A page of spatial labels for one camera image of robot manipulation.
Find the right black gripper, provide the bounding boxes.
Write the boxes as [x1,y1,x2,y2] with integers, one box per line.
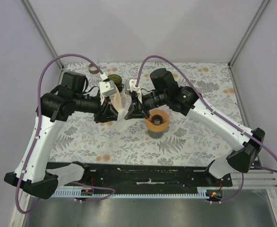
[125,91,168,121]

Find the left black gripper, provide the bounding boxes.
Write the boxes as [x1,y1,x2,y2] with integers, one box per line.
[73,93,121,123]

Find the orange coffee filter pack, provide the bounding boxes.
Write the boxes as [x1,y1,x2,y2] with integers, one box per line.
[110,90,124,112]

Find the grey glass carafe wooden collar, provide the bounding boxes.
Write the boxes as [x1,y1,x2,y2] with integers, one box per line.
[145,108,170,139]

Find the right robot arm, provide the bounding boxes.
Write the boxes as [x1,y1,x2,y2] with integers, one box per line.
[125,68,265,186]

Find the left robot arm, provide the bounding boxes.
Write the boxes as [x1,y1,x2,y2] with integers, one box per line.
[4,72,118,199]

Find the green glass dripper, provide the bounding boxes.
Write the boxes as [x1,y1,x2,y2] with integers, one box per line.
[108,74,124,93]

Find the floral patterned table mat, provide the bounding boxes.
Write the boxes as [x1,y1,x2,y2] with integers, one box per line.
[49,62,242,166]

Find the clear glass carafe brown collar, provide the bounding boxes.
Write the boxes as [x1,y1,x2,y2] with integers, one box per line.
[88,63,99,75]

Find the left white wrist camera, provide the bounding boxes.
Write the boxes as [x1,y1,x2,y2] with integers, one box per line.
[99,80,117,104]

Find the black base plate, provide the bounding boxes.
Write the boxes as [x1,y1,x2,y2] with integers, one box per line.
[63,162,233,195]

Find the white slotted cable duct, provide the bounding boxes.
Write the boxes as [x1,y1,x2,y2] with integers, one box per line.
[53,187,211,198]

